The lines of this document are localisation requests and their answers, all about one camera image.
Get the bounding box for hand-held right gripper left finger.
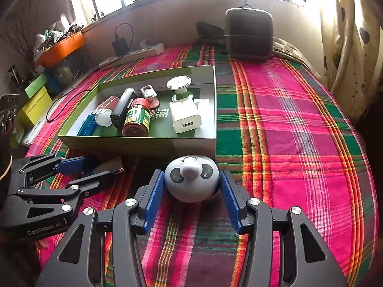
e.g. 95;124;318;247
36;169;165;287

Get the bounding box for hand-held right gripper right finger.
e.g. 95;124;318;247
220;170;349;287

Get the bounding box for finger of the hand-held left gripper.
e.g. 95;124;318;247
10;153;98;195
18;170;116;213

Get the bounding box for blue translucent USB module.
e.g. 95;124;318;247
76;114;98;136

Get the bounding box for white panda toy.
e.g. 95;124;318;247
164;155;222;203

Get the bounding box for large green cardboard box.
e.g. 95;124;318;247
57;65;217;160

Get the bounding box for pink white clip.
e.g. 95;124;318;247
95;95;120;127

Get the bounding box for brown bottle with red cap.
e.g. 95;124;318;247
122;98;151;136

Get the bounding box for black rectangular device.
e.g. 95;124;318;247
110;88;138;128

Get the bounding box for white USB charger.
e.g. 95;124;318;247
168;98;202;134

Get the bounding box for green white spool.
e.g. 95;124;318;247
166;76;195;102

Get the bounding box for white plastic packet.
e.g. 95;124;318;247
22;122;42;147

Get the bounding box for yellow storage box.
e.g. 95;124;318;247
16;90;53;126

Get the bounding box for blue box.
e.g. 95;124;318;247
45;70;60;96

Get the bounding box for black device with knobs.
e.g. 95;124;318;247
0;94;20;135

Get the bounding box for lime green storage box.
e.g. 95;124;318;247
24;73;48;99

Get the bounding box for pink green plaid blanket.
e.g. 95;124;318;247
25;43;379;287

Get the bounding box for glass tank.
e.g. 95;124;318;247
45;51;90;81

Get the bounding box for dark glass jar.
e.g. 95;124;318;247
7;64;24;88

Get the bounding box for orange tray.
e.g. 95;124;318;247
34;31;84;68

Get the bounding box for clutter in orange tray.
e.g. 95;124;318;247
33;21;83;57

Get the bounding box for white power strip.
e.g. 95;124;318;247
98;43;165;69

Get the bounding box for dried branches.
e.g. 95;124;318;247
0;3;36;63

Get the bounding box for beige patterned pillow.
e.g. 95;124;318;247
272;37;318;69

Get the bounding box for grey black heater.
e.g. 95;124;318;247
224;4;274;60

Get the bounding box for dark cloth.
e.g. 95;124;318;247
196;21;226;45

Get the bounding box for cream patterned curtain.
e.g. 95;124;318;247
319;0;383;120

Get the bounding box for black cable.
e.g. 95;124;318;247
46;89;99;123

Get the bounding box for black adapter with cable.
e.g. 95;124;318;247
112;23;134;57

